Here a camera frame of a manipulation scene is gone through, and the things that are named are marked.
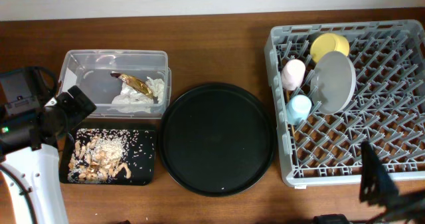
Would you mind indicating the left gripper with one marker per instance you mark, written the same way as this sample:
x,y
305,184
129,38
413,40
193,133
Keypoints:
x,y
78,114

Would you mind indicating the white napkin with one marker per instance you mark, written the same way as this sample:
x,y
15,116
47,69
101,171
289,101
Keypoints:
x,y
132,101

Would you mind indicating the food scraps and rice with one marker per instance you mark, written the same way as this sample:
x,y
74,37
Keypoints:
x,y
99,157

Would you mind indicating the gold foil wrapper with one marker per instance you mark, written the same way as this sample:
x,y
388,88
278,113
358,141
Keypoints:
x,y
134,82

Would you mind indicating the blue cup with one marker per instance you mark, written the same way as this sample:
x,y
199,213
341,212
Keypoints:
x,y
298,109

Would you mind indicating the grey round plate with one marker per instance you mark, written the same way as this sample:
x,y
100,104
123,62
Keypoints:
x,y
334,79

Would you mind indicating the pink cup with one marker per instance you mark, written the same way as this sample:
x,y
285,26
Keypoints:
x,y
292,74

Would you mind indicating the yellow bowl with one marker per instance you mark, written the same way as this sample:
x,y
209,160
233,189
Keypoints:
x,y
327,43

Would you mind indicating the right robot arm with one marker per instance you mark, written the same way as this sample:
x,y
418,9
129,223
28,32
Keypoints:
x,y
406,207

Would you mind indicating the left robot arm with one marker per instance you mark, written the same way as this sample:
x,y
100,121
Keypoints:
x,y
30,159

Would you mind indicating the grey dishwasher rack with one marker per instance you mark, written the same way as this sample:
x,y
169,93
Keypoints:
x,y
387,108

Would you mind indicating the clear plastic bin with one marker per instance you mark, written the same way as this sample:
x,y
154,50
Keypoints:
x,y
90,71

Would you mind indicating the black rectangular tray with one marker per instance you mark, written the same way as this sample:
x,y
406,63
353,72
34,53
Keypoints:
x,y
142,164

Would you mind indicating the round black tray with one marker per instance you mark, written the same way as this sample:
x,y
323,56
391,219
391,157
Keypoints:
x,y
217,140

